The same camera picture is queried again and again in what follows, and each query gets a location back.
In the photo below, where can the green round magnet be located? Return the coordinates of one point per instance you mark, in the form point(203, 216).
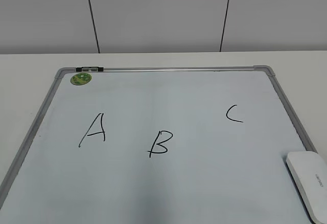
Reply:
point(80, 79)

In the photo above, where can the white board with grey frame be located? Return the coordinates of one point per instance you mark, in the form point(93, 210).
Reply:
point(166, 145)

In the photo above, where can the white board eraser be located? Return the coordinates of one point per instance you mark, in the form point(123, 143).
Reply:
point(308, 170)

